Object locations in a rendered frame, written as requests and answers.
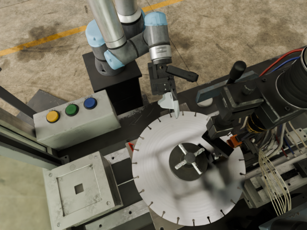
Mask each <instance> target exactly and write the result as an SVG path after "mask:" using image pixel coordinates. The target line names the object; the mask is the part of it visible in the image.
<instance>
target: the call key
mask: <svg viewBox="0 0 307 230"><path fill-rule="evenodd" d="M57 118H58V113H57V112H56V111H51V112H49V113H48V114H47V120H48V121H50V122H54V121H55V120H57Z"/></svg>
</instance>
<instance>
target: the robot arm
mask: <svg viewBox="0 0 307 230"><path fill-rule="evenodd" d="M86 1H87V3H88V5H89V8H90V10H91V12H92V14H93V17H94V20H92V21H91V22H90V23H89V24H88V26H87V28H86V30H85V34H86V37H87V41H88V43H89V45H90V47H91V49H92V51H93V53H94V56H95V66H96V69H97V71H98V72H99V73H100V74H102V75H104V76H114V75H117V74H119V73H120V72H121V71H122V70H123V69H124V68H125V65H126V64H128V63H130V62H131V61H133V60H135V59H137V58H139V57H141V56H142V55H144V54H146V53H148V52H149V53H150V59H151V61H152V62H151V63H148V72H149V78H150V85H151V90H152V95H163V98H162V99H161V100H159V101H158V104H159V105H160V106H161V107H162V108H166V109H169V110H170V113H172V111H173V109H174V110H175V116H176V118H178V116H179V113H180V110H179V103H178V97H177V92H176V87H175V80H174V76H177V77H180V78H183V79H186V80H187V81H189V82H192V83H193V82H197V80H198V77H199V75H198V74H196V73H195V72H191V71H186V70H183V69H181V68H177V67H175V66H172V65H168V66H166V65H167V64H170V63H172V59H171V58H172V54H171V47H170V41H169V31H168V23H167V20H166V15H165V14H164V13H163V12H161V11H155V12H151V13H149V14H147V15H146V16H145V13H144V11H143V10H142V9H141V8H140V7H139V6H138V5H137V0H115V5H116V6H115V5H114V2H113V0H86ZM160 67H161V69H160Z"/></svg>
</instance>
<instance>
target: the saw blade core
mask: <svg viewBox="0 0 307 230"><path fill-rule="evenodd" d="M171 116H172V117H170V114H166V115H163V116H161V117H159V120H160V121H161V122H160V121H159V120H158V119H156V120H155V121H153V122H152V123H151V124H149V125H148V127H150V128H151V130H150V128H148V127H146V128H145V130H144V131H143V132H142V133H141V135H140V137H142V138H144V139H142V138H140V137H139V138H138V140H137V142H139V143H141V145H139V144H136V145H135V147H134V149H137V150H138V149H139V151H137V150H134V151H133V155H132V163H136V162H137V164H132V174H133V178H135V177H137V176H139V178H135V179H134V182H135V185H136V187H137V190H138V192H141V191H142V190H143V189H144V192H141V193H140V195H141V197H142V199H143V200H144V202H145V203H146V204H147V205H148V206H149V205H150V204H151V202H153V204H151V205H150V209H152V210H153V211H154V212H155V213H156V214H158V215H159V216H161V217H162V214H163V211H165V214H164V215H163V218H164V219H166V220H168V221H170V222H173V223H177V220H178V219H177V218H178V217H179V221H178V224H179V225H186V226H194V225H193V221H192V220H193V219H194V220H195V221H194V224H195V226H200V225H206V224H209V223H210V222H211V223H212V222H214V221H217V220H219V219H220V218H222V217H223V216H224V215H223V213H224V214H225V215H226V214H227V213H228V212H229V211H230V210H231V209H232V208H233V207H234V206H235V204H234V203H237V202H238V200H239V198H240V196H241V194H242V190H243V188H244V184H245V177H246V176H245V175H240V173H242V174H246V168H245V161H244V160H243V159H244V157H243V153H242V151H241V148H240V146H238V147H236V148H235V147H234V144H233V143H232V141H231V140H230V137H231V136H233V135H232V134H230V135H229V136H222V137H220V138H221V139H222V140H223V141H224V142H226V143H227V144H228V145H229V146H230V147H232V148H233V149H234V151H233V152H232V153H231V155H230V156H229V157H227V158H226V157H225V156H220V157H217V158H216V155H215V153H214V150H215V148H214V147H212V146H211V145H210V144H209V143H208V142H206V141H205V140H204V139H203V138H202V135H203V134H204V133H205V132H206V131H207V128H206V124H207V123H208V121H209V119H210V117H209V118H208V116H207V115H204V114H201V113H196V117H195V112H191V111H183V113H182V111H180V113H179V116H178V118H176V116H175V112H173V113H171ZM207 118H208V120H207ZM185 142H189V143H193V144H196V145H198V146H199V147H200V148H204V149H205V150H204V153H205V155H206V157H207V169H206V172H205V173H204V175H203V176H202V177H201V178H199V179H198V180H195V181H190V182H188V181H183V180H181V179H179V178H177V177H176V176H175V175H174V174H173V173H172V171H171V169H170V167H169V156H170V153H171V151H172V150H173V148H174V147H176V146H177V145H178V144H180V143H185ZM239 159H240V160H242V161H239ZM237 187H239V188H240V189H237ZM241 189H242V190H241ZM231 199H232V200H233V202H234V203H233V202H231ZM220 210H222V211H223V213H222V212H221V211H220ZM208 216H209V219H208V218H207V217H208ZM209 220H210V222H209Z"/></svg>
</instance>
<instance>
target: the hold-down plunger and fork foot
mask: <svg viewBox="0 0 307 230"><path fill-rule="evenodd" d="M222 101H223V103H224V105H225V107H226V106H227V103H226V101H225V99H224V98H223V99H222ZM202 138H203V139H204V140H205V141H206V142H208V143H209V144H210V145H211V146H212V147H214V148H215V150H214V153H215V155H216V158H217V157H219V156H220V155H223V156H225V157H226V158H227V157H229V156H230V155H231V153H232V152H233V151H234V149H233V148H232V147H230V146H229V145H228V144H227V143H226V142H224V141H223V140H222V139H221V138H219V137H218V138H214V139H211V138H210V136H209V133H208V130H207V131H206V132H205V133H204V134H203V135H202Z"/></svg>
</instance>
